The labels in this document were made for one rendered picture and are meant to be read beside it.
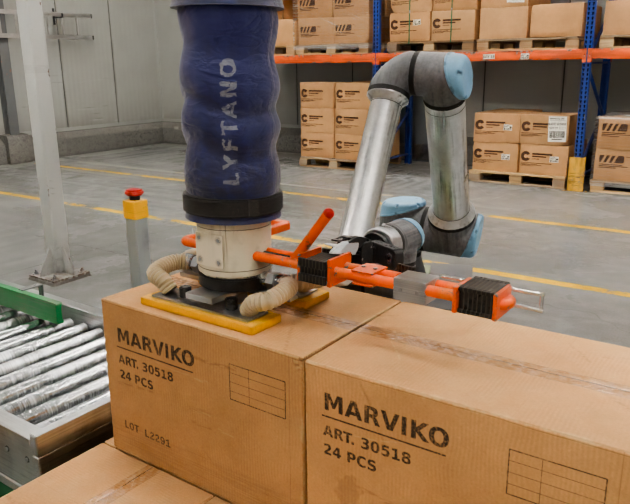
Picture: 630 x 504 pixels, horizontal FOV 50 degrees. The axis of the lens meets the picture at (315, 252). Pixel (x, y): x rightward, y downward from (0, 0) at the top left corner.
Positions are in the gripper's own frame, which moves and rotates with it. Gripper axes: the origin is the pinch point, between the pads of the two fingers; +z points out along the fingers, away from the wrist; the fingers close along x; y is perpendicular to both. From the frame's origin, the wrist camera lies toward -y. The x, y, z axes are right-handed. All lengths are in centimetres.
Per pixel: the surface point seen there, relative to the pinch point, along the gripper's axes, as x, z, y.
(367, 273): 1.2, 3.3, -9.6
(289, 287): -4.5, 5.0, 8.6
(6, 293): -45, -24, 174
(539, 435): -15, 17, -49
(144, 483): -53, 23, 38
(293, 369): -15.9, 17.7, -1.9
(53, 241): -76, -161, 351
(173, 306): -10.8, 15.2, 33.6
